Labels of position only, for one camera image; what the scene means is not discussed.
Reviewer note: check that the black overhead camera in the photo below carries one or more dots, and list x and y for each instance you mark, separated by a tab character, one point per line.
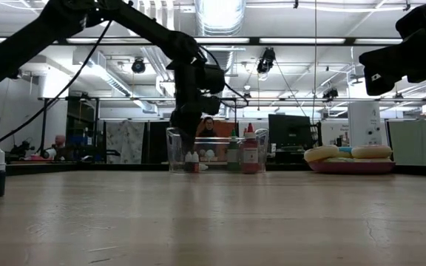
266	60

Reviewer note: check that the black monitor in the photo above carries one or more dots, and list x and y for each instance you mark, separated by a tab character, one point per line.
290	133

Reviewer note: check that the silver ventilation duct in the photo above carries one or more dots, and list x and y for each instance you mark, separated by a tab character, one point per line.
220	18

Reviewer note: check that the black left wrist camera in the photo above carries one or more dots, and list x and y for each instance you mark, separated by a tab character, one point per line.
213	79

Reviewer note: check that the black ceiling spotlight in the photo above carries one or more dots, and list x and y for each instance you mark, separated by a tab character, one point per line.
138	65
330	93

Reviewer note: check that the green food coloring bottle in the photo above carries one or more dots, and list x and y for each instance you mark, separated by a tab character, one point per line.
234	155

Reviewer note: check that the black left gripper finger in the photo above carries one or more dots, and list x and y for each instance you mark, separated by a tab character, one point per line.
179	122
207	105

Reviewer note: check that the orange partition panel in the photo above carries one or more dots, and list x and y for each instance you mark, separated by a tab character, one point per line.
228	129

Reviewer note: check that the white square column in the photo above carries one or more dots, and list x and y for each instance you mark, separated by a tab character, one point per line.
364	122

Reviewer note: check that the black background rig frame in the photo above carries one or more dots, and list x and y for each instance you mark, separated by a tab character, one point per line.
44	129

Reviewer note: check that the person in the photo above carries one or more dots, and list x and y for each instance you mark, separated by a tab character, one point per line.
60	141
208	127

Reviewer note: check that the pale green partition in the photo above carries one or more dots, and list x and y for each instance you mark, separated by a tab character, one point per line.
420	144

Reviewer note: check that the blue frosted donut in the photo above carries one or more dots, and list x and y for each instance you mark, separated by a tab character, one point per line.
345	151

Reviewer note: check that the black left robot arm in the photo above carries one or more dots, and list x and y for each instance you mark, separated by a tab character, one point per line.
20	51

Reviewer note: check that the red food coloring bottle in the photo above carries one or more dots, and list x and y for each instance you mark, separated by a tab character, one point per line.
250	162

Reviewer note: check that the grey marbled curtain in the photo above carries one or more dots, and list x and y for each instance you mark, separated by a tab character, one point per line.
124	142

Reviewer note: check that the clear plastic bin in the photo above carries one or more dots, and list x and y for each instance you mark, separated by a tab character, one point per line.
174	159

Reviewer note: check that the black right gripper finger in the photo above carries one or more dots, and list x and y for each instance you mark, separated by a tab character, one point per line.
418	59
379	74

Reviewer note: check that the black aluminium rig frame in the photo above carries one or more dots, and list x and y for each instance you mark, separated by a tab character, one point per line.
253	41

